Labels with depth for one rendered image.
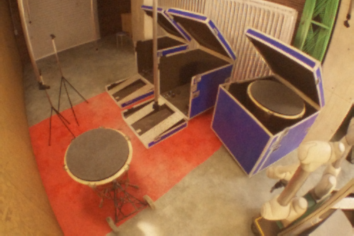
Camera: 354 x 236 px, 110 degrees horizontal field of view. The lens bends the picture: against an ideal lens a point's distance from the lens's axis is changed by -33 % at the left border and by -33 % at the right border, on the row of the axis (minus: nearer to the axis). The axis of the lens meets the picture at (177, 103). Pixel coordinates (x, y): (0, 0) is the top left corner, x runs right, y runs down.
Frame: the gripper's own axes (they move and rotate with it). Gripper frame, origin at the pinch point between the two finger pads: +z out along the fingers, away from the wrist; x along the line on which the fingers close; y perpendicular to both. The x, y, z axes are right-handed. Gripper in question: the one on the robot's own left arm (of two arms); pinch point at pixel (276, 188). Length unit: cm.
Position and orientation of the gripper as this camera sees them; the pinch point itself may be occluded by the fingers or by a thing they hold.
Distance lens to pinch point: 195.7
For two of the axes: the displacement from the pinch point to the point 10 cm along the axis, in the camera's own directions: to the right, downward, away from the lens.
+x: -9.6, 1.4, -2.4
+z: -0.4, 7.9, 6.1
